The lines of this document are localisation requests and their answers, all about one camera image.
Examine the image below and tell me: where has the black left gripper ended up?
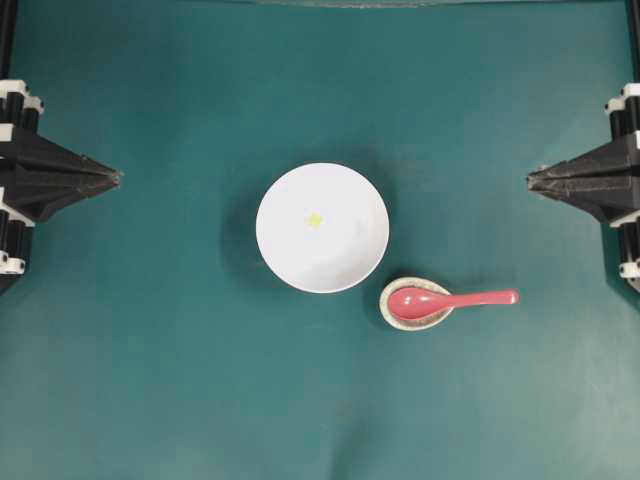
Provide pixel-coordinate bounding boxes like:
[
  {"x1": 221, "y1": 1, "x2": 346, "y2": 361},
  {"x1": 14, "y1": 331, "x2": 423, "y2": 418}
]
[{"x1": 1, "y1": 79, "x2": 121, "y2": 294}]

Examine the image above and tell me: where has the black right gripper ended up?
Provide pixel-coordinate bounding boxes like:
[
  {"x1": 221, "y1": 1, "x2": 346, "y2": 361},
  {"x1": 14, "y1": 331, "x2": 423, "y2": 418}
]
[{"x1": 527, "y1": 83, "x2": 639, "y2": 292}]

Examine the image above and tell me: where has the pink plastic spoon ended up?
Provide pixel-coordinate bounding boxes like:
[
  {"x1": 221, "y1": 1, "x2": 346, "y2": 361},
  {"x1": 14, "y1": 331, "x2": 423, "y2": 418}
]
[{"x1": 387, "y1": 287, "x2": 519, "y2": 320}]

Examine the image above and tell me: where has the speckled ceramic spoon rest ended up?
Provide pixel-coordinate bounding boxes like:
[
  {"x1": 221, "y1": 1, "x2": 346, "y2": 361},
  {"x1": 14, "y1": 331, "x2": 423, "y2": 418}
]
[{"x1": 379, "y1": 277, "x2": 453, "y2": 332}]

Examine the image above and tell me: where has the yellow hexagonal prism block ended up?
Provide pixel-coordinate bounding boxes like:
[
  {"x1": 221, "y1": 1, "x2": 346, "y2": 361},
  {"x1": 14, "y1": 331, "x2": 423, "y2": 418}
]
[{"x1": 306, "y1": 213, "x2": 324, "y2": 228}]

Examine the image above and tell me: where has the white round bowl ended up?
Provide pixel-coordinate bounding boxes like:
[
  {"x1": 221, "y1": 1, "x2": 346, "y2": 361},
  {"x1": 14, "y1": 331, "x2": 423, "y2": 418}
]
[{"x1": 255, "y1": 163, "x2": 390, "y2": 294}]

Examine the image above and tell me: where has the black left frame rail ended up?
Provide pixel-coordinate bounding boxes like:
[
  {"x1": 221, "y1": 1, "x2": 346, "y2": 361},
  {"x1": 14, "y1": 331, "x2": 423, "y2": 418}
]
[{"x1": 0, "y1": 0, "x2": 18, "y2": 80}]

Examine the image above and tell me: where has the black frame rail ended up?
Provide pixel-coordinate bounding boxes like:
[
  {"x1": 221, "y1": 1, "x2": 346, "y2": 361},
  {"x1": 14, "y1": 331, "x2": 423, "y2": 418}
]
[
  {"x1": 626, "y1": 0, "x2": 640, "y2": 83},
  {"x1": 0, "y1": 0, "x2": 18, "y2": 80}
]

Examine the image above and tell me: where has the black right frame rail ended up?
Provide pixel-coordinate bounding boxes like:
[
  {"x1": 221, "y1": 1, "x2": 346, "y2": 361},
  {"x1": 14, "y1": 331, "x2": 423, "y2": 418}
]
[{"x1": 626, "y1": 0, "x2": 640, "y2": 83}]

